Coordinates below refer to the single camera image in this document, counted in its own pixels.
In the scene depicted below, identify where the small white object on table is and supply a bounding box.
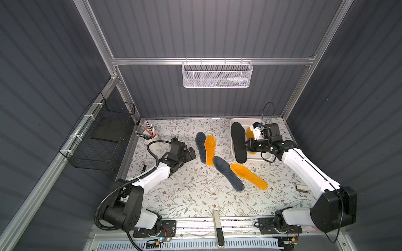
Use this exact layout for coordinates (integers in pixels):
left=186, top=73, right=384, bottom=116
left=296, top=185, right=311, bottom=193

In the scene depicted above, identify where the white plastic storage box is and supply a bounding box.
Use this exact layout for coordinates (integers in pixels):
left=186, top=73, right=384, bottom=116
left=230, top=117, right=273, bottom=162

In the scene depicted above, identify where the white handle tool front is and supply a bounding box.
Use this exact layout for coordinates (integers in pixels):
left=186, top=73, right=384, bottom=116
left=213, top=210, right=225, bottom=248

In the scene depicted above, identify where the white wire mesh basket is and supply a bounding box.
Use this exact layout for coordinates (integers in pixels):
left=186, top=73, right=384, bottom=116
left=181, top=60, right=253, bottom=88

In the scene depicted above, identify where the black right camera cable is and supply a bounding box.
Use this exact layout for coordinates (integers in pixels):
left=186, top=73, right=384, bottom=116
left=261, top=101, right=276, bottom=126

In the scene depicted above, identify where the black wire basket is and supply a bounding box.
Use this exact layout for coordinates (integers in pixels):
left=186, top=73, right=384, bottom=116
left=59, top=94, right=136, bottom=171

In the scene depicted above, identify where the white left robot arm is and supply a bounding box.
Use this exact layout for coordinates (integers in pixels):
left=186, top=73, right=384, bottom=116
left=94, top=138, right=196, bottom=235

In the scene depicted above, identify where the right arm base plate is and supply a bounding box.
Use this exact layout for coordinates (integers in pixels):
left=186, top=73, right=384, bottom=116
left=254, top=217, right=303, bottom=235

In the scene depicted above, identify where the black insole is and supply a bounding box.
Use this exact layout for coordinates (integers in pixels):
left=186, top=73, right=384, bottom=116
left=230, top=122, right=247, bottom=164

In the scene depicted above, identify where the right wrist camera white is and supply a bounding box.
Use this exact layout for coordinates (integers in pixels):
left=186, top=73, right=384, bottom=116
left=251, top=122, right=264, bottom=140

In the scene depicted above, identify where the white pen cup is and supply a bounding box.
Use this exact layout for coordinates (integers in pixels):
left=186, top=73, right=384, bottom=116
left=135, top=121, right=160, bottom=150

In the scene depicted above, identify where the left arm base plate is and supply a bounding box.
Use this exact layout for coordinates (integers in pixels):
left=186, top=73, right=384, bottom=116
left=132, top=220, right=177, bottom=238

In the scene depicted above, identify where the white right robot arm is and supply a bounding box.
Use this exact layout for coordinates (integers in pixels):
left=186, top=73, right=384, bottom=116
left=244, top=122, right=357, bottom=233

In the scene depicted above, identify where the dark grey insole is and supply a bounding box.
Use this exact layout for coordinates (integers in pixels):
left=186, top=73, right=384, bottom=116
left=213, top=156, right=245, bottom=192
left=195, top=132, right=206, bottom=164

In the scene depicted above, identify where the yellow fleece insole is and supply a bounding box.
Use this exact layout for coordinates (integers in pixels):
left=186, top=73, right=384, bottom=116
left=204, top=135, right=216, bottom=166

